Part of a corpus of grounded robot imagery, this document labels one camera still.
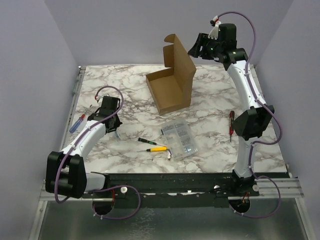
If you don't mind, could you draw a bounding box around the brown cardboard express box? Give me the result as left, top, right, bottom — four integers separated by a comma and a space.
146, 33, 196, 115

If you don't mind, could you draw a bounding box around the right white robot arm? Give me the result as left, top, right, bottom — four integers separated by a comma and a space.
187, 20, 275, 196

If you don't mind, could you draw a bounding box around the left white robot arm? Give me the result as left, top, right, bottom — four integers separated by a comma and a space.
45, 96, 122, 199

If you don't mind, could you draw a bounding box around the clear plastic screw organizer box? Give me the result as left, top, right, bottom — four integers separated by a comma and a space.
160, 118, 199, 160

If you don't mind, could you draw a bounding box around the red blue screwdriver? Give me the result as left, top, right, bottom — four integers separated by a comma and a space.
69, 114, 85, 134

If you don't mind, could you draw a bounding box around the black green precision screwdriver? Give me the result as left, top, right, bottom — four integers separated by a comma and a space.
138, 137, 157, 145

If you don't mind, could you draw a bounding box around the small metal hex key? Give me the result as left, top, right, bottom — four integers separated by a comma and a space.
166, 148, 172, 161

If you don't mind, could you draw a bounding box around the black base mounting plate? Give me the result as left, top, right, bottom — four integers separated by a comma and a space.
88, 173, 259, 209

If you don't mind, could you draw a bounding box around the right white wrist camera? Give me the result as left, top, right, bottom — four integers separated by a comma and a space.
208, 15, 221, 40

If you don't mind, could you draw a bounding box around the left side metal rail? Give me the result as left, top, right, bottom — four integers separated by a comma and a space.
59, 66, 87, 151

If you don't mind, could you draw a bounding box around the yellow handled screwdriver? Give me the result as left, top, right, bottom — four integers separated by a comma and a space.
146, 146, 168, 153

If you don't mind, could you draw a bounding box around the aluminium frame rail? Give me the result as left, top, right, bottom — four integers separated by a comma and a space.
27, 178, 311, 240

